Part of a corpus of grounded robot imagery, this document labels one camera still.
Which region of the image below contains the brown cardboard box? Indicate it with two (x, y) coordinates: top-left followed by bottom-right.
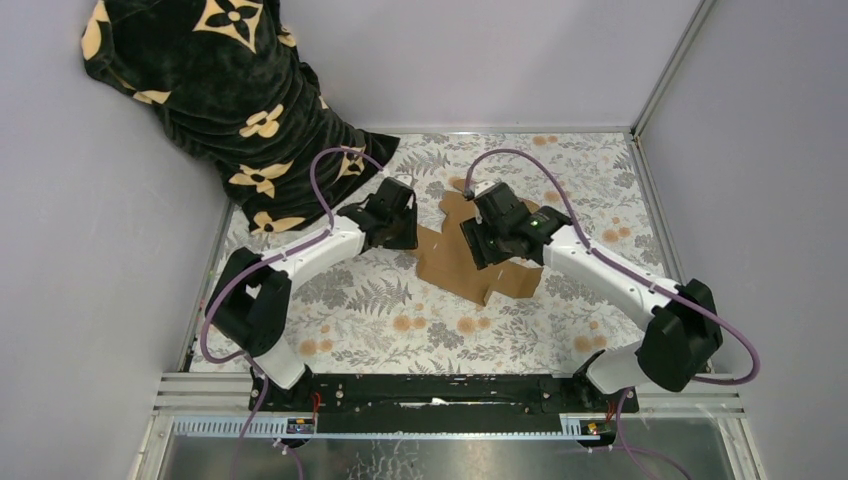
(413, 191), (542, 306)

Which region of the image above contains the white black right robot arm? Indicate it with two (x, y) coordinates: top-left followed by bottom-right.
(461, 182), (723, 412)

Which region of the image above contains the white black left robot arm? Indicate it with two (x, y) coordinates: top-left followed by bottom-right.
(205, 178), (418, 411)

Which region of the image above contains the floral patterned table mat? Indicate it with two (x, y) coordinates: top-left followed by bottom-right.
(284, 132), (665, 374)

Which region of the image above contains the black floral plush blanket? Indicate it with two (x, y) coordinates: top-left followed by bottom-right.
(81, 0), (399, 234)

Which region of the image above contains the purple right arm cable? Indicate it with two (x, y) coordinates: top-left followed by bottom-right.
(463, 148), (763, 480)

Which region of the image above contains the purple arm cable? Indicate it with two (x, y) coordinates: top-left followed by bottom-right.
(198, 146), (386, 480)
(463, 148), (763, 480)

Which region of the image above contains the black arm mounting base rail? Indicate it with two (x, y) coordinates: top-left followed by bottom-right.
(248, 372), (639, 425)

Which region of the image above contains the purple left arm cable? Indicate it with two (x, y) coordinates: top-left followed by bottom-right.
(198, 146), (386, 480)

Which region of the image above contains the aluminium frame post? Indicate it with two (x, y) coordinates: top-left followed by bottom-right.
(630, 0), (719, 139)

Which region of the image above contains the white slotted cable duct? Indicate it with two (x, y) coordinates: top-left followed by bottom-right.
(172, 415), (614, 442)

